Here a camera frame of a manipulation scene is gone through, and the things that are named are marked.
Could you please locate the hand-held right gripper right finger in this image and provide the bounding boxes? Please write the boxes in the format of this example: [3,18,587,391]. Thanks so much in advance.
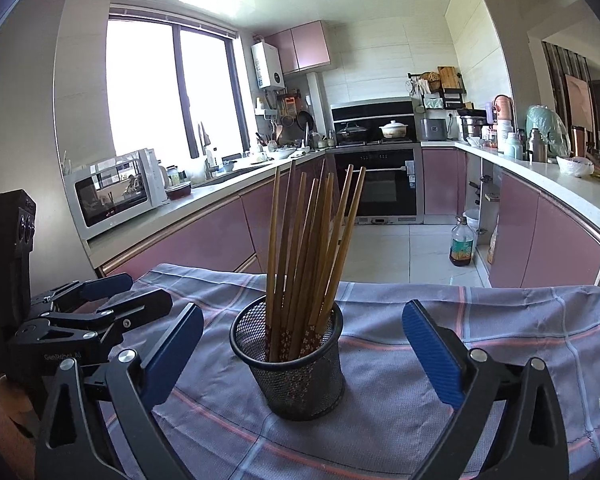
[401,299,571,480]

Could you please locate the steel sink faucet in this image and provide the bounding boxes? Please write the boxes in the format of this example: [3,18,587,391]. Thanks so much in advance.
[196,121,218,180]

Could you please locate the black mesh utensil holder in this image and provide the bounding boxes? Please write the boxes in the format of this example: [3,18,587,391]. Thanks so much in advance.
[229,294,346,421]

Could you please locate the pink base cabinets with open shelf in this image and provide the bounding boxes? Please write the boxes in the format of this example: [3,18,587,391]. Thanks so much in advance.
[420,140,600,291]

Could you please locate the hanging kitchen utensil rack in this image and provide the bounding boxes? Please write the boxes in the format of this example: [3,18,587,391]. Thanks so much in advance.
[254,91,303,143]

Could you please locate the white countertop oven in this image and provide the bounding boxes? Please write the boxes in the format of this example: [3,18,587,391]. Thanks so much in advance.
[62,147,167,242]

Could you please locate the pink wall picture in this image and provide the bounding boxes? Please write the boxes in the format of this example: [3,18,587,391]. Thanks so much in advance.
[565,74,596,133]

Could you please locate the cooking oil bottle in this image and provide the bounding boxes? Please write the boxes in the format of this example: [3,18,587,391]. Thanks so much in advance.
[448,216,478,267]

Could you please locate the bunch of wooden chopsticks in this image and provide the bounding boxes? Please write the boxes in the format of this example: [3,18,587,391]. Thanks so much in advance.
[264,159,367,363]

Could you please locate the black range hood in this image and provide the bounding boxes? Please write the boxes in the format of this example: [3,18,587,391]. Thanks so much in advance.
[330,101,416,147]

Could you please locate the wooden cutting board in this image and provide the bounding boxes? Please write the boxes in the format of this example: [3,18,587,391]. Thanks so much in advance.
[437,66,461,91]

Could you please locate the mint green plastic-wrapped appliance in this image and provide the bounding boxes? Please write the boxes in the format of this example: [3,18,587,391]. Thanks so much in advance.
[525,105,571,158]

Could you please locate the large kitchen window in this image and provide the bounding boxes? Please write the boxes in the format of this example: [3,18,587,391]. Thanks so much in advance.
[105,4,251,171]

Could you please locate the white vertical pipe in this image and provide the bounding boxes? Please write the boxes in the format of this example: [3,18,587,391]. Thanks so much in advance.
[305,72,326,136]

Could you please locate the blue-grey plaid tablecloth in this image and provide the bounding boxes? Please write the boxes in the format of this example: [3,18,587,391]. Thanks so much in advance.
[100,262,600,480]

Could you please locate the grey refrigerator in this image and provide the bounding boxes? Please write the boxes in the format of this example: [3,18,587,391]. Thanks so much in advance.
[0,0,101,321]

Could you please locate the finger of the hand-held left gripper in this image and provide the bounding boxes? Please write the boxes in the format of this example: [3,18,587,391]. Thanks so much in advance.
[31,272,135,318]
[40,287,174,347]

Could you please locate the black built-in oven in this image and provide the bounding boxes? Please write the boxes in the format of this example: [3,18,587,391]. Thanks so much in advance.
[332,147,423,226]

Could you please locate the pink wall cabinet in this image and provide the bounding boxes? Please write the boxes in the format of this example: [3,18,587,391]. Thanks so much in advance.
[265,21,337,75]

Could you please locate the black wall storage rack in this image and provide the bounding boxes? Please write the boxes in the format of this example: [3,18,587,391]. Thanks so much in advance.
[407,67,467,111]

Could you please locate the kitchen sink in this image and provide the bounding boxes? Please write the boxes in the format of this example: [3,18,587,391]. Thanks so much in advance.
[195,162,273,188]

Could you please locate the pink base cabinets under window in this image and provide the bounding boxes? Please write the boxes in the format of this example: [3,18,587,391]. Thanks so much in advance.
[87,152,336,281]

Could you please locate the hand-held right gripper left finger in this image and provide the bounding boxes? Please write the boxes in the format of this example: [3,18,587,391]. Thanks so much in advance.
[34,301,205,480]

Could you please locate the black pot with glass lid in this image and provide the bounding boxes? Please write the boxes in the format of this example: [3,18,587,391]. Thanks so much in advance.
[336,121,370,142]

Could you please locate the white casserole pot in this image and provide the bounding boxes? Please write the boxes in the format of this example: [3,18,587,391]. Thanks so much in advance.
[379,120,411,139]

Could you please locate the stainless steel thermos bottle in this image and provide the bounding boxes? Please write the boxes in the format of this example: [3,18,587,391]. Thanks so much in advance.
[529,130,548,163]

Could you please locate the steel stockpot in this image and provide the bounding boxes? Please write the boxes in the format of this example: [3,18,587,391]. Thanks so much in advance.
[459,115,486,140]

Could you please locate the white and mint bottle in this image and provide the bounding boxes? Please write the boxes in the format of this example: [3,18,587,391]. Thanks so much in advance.
[502,132,523,160]

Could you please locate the white wall water heater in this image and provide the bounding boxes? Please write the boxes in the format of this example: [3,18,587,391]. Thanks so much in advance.
[251,42,285,90]

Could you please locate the plastic-wrapped white bowl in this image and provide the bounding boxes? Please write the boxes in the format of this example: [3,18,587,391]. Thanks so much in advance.
[556,156,595,177]

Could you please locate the pink thermos jug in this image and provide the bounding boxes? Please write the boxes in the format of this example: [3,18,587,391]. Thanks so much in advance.
[492,95,516,136]

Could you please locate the dark wooden slat screen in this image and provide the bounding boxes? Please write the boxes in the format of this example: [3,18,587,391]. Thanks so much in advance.
[540,41,593,146]

